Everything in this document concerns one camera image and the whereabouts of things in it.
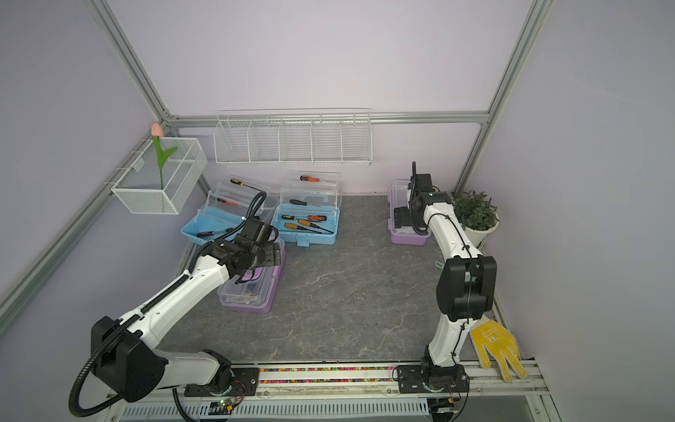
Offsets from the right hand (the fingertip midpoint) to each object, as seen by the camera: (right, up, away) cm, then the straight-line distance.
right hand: (410, 218), depth 92 cm
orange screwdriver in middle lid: (-41, +18, +20) cm, 49 cm away
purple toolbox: (-50, -23, -13) cm, 56 cm away
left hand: (-48, -12, -10) cm, 51 cm away
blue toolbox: (-74, 0, +13) cm, 75 cm away
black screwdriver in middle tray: (-43, +7, +16) cm, 47 cm away
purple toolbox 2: (-1, +9, +16) cm, 18 cm away
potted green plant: (+23, +1, -3) cm, 23 cm away
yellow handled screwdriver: (-44, -3, +17) cm, 48 cm away
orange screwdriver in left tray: (-71, +7, +13) cm, 73 cm away
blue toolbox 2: (-38, +4, +14) cm, 41 cm away
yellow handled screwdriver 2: (-39, -2, +17) cm, 42 cm away
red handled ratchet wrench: (-82, -6, +17) cm, 84 cm away
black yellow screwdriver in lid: (-67, +15, +19) cm, 72 cm away
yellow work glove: (+22, -37, -11) cm, 44 cm away
